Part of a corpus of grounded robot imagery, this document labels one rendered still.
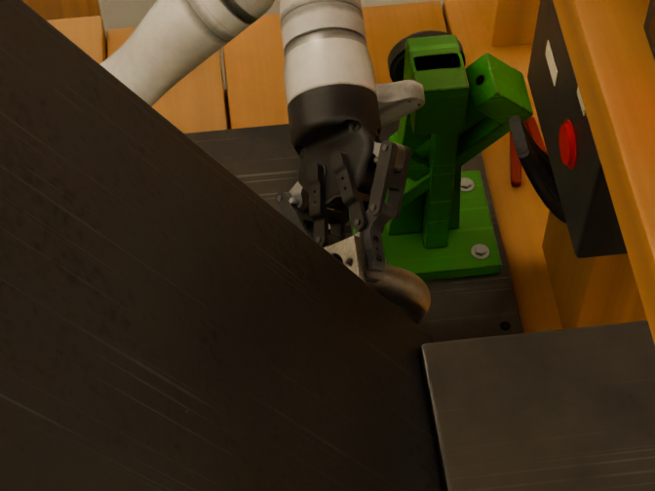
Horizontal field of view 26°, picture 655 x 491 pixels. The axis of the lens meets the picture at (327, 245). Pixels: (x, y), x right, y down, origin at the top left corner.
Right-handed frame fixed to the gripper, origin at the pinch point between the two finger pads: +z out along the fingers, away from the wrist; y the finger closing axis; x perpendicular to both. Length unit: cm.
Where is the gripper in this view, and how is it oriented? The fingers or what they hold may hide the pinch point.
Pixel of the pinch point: (352, 264)
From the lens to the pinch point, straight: 112.6
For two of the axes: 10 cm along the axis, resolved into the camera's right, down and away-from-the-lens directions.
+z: 1.1, 9.4, -3.3
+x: 6.9, 1.7, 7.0
